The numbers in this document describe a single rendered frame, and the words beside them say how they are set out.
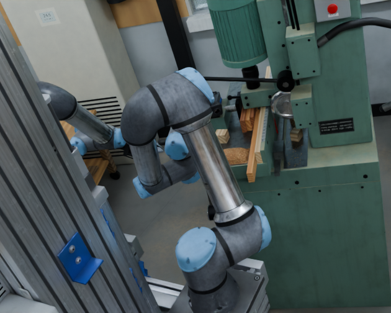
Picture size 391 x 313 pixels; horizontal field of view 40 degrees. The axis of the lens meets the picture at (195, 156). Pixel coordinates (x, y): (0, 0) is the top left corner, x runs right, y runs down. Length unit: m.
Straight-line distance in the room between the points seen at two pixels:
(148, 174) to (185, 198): 1.68
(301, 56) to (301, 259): 0.92
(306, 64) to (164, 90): 0.57
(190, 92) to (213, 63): 2.12
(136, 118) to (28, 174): 0.35
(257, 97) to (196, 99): 0.68
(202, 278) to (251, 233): 0.18
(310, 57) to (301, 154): 0.43
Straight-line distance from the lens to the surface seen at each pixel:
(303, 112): 1.85
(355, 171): 1.98
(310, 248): 2.26
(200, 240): 1.44
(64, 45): 3.38
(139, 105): 1.35
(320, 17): 1.72
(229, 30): 1.85
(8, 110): 1.10
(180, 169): 1.71
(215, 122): 2.08
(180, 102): 1.36
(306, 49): 1.75
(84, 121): 1.88
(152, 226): 3.18
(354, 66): 1.87
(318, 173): 1.99
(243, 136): 2.02
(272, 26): 1.85
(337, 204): 2.09
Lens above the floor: 2.03
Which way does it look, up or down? 35 degrees down
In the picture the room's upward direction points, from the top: 19 degrees counter-clockwise
